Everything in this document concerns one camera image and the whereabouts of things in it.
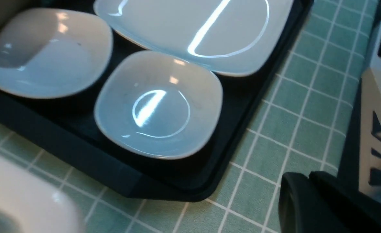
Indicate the black serving tray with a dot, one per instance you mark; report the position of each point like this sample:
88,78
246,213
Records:
65,128

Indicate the white bowl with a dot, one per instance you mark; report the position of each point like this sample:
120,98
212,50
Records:
49,53
159,106

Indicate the large white plastic tub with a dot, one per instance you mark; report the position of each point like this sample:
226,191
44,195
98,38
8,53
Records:
29,204

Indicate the green checked tablecloth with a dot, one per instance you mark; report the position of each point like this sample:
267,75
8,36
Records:
300,126

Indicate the large white rice plate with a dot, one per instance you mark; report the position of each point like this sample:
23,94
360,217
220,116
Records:
230,37

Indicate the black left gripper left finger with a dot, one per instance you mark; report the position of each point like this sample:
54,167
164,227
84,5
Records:
319,203

